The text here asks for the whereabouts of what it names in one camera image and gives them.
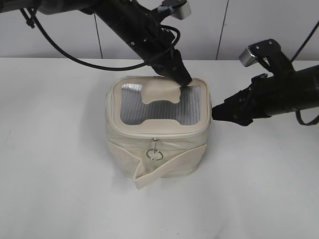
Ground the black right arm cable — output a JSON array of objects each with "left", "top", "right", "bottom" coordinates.
[{"left": 290, "top": 21, "right": 319, "bottom": 125}]

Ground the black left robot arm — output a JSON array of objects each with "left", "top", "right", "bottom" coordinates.
[{"left": 0, "top": 0, "right": 192, "bottom": 87}]

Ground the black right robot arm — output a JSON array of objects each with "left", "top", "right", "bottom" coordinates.
[{"left": 212, "top": 65, "right": 319, "bottom": 126}]

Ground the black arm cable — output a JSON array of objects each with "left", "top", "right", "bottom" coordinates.
[
  {"left": 19, "top": 7, "right": 180, "bottom": 70},
  {"left": 290, "top": 21, "right": 319, "bottom": 125}
]

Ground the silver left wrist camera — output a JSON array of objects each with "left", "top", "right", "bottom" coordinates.
[{"left": 151, "top": 0, "right": 191, "bottom": 20}]

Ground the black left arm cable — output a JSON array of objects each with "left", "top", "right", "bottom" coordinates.
[{"left": 19, "top": 7, "right": 180, "bottom": 70}]

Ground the silver zipper pull ring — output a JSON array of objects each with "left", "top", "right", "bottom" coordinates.
[{"left": 145, "top": 137, "right": 164, "bottom": 161}]

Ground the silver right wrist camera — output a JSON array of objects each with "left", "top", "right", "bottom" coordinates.
[{"left": 238, "top": 38, "right": 294, "bottom": 75}]

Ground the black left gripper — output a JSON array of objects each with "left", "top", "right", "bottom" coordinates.
[{"left": 99, "top": 7, "right": 192, "bottom": 87}]

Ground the cream canvas zipper bag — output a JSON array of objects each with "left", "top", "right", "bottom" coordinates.
[{"left": 105, "top": 76, "right": 212, "bottom": 189}]

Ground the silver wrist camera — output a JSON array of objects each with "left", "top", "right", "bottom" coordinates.
[
  {"left": 238, "top": 38, "right": 294, "bottom": 75},
  {"left": 151, "top": 0, "right": 191, "bottom": 20}
]

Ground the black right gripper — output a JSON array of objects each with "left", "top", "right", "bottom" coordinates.
[{"left": 212, "top": 73, "right": 299, "bottom": 126}]

